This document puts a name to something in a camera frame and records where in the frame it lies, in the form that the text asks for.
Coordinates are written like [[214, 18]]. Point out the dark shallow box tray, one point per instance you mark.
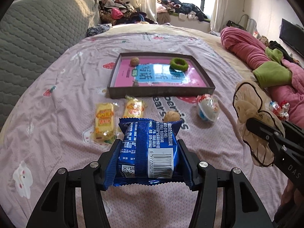
[[178, 62]]

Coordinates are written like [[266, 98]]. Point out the large walnut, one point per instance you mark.
[[171, 116]]

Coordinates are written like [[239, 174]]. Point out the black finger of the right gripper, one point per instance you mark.
[[288, 150]]

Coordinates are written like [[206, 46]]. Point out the white curtain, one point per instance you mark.
[[218, 14]]

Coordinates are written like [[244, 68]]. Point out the white blue ball snack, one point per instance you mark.
[[207, 108]]

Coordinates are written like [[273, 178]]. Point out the yellow rice cracker pack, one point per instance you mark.
[[104, 126], [134, 107]]

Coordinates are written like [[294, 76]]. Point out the small walnut in tray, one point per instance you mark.
[[134, 61]]

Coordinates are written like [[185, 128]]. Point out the black television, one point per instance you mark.
[[293, 36]]

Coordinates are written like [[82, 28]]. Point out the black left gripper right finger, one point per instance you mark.
[[226, 195]]

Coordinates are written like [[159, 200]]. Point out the clothes pile on windowsill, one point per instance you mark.
[[176, 7]]

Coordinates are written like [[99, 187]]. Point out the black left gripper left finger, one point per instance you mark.
[[77, 193]]

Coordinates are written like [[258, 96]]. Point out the pink and green quilt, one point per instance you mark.
[[282, 79]]

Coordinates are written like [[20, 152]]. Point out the beige mesh pouch black trim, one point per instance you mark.
[[250, 101]]

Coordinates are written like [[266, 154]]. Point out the grey quilted headboard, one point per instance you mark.
[[34, 34]]

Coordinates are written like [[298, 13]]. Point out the blue snack packet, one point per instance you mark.
[[149, 154]]

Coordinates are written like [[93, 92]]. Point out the small wrapped candy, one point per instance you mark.
[[280, 110]]

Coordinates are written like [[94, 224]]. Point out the clothes pile left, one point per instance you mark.
[[117, 12]]

